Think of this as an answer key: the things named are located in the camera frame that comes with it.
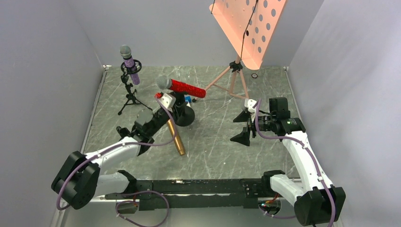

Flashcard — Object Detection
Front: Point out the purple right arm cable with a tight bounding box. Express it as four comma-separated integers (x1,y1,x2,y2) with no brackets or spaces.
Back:
253,98,337,227

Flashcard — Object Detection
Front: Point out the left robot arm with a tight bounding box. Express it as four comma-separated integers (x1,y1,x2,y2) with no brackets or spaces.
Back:
51,105,186,211

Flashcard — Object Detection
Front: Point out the red glitter microphone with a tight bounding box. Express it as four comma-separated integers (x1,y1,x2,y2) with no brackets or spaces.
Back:
156,76,206,98

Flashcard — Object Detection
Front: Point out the purple glitter microphone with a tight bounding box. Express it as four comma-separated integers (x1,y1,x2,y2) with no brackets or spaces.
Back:
120,45,140,85

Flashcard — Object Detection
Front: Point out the black tripod shock-mount stand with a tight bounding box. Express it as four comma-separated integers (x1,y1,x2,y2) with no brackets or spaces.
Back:
117,59,153,115

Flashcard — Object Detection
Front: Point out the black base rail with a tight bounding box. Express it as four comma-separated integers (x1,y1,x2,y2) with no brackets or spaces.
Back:
105,178,276,211

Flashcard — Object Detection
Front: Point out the black round-base mic stand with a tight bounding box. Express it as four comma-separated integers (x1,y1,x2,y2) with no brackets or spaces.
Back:
170,92,195,127

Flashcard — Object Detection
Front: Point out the gold microphone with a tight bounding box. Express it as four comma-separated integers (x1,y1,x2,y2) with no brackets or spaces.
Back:
166,120,186,156

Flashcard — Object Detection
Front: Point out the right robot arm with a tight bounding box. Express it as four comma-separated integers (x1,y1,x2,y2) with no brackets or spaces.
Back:
230,97,346,227

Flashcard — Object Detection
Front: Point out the blue white toy block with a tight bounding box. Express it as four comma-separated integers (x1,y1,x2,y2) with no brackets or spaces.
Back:
184,96,192,104

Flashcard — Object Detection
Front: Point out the pink music stand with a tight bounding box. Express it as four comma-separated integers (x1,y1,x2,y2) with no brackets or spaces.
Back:
205,0,287,99

